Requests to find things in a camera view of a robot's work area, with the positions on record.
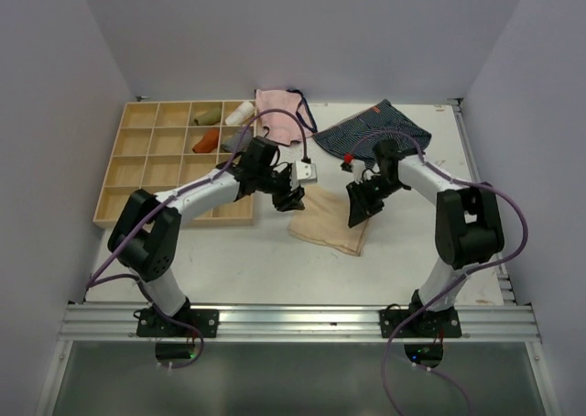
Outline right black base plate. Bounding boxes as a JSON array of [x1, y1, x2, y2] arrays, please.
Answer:
[[378, 307, 462, 339]]

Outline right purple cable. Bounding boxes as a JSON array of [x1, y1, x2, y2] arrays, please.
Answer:
[[345, 129, 530, 416]]

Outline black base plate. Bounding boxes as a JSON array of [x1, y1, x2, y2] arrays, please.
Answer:
[[378, 307, 462, 339], [133, 308, 220, 338]]

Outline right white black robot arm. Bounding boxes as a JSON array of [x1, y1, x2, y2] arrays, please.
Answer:
[[341, 139, 505, 336]]

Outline aluminium mounting rail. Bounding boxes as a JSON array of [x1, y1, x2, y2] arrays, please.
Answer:
[[58, 302, 540, 344]]

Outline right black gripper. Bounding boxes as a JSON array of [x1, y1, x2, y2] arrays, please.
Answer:
[[348, 173, 406, 225]]

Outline grey rolled underwear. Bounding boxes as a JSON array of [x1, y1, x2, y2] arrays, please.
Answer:
[[220, 130, 248, 153]]

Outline white rolled underwear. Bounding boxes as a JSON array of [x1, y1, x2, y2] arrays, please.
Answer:
[[224, 101, 255, 126]]

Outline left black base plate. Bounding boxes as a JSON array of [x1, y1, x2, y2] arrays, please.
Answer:
[[133, 308, 220, 338]]

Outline beige underwear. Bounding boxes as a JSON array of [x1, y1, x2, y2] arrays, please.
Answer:
[[288, 185, 369, 257]]

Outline blue striped boxer shorts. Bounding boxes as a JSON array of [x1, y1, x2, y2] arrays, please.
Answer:
[[313, 100, 432, 166]]

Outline pink underwear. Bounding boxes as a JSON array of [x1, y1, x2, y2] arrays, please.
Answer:
[[255, 89, 318, 146]]

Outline wooden compartment tray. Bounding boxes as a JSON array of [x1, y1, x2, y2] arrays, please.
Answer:
[[93, 99, 255, 228]]

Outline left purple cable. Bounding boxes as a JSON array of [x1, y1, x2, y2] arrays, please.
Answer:
[[85, 108, 312, 369]]

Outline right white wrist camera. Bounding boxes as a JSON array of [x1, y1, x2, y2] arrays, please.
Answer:
[[341, 153, 366, 182]]

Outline orange rolled underwear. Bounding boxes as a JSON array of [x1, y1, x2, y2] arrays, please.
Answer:
[[191, 128, 220, 154]]

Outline olive rolled underwear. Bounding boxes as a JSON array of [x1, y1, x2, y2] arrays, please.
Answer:
[[191, 107, 222, 126]]

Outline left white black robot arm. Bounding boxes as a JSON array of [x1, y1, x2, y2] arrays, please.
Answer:
[[107, 137, 317, 336]]

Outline purple cable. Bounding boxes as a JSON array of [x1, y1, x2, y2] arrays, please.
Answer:
[[345, 129, 530, 416], [85, 108, 312, 369]]

